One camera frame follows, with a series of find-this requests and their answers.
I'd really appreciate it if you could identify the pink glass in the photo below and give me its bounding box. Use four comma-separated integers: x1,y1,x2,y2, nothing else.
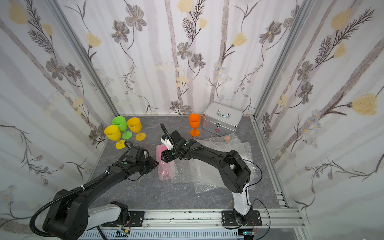
156,145,178,181

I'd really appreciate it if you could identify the orange glass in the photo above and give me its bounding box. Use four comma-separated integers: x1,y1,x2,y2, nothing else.
189,114,201,137

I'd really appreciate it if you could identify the amber glass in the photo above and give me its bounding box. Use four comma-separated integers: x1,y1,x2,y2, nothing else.
127,118,146,141

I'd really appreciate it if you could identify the yellow glass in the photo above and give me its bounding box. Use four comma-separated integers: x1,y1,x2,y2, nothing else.
104,125,126,150

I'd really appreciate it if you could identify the green plastic wine glass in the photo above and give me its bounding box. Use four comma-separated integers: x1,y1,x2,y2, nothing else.
112,116,133,140

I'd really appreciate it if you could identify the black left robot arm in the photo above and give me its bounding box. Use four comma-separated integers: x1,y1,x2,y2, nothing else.
30,146,159,240

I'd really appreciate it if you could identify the silver aluminium first aid case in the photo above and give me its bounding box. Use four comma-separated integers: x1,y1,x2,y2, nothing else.
202,102,243,136

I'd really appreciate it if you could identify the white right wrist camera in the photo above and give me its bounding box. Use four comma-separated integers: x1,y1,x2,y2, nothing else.
161,135,174,151

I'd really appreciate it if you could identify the black corrugated cable conduit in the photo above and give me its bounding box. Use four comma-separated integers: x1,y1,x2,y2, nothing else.
29,170,110,240

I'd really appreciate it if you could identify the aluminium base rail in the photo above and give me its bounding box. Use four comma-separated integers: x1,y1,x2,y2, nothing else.
78,209,310,240

